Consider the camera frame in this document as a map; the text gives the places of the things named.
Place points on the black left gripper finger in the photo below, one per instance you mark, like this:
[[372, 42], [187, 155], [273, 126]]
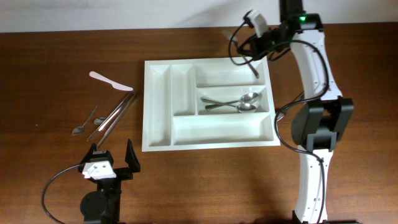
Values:
[[89, 154], [131, 158]]

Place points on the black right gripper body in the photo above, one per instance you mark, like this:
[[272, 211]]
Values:
[[268, 40]]

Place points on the large steel spoon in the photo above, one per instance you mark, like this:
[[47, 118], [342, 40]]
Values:
[[244, 106], [247, 96]]

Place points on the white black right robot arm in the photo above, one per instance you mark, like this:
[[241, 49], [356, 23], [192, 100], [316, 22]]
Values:
[[227, 102]]

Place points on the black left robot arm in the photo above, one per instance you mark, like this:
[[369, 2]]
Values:
[[102, 205]]

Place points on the steel kitchen tongs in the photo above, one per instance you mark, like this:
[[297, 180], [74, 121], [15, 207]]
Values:
[[113, 118]]

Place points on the small steel teaspoon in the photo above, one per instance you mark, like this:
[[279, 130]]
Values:
[[99, 121], [81, 129]]

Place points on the pink plastic knife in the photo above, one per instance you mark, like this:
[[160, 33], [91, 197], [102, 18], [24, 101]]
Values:
[[114, 84]]

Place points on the white plastic cutlery tray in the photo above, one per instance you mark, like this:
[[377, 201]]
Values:
[[175, 118]]

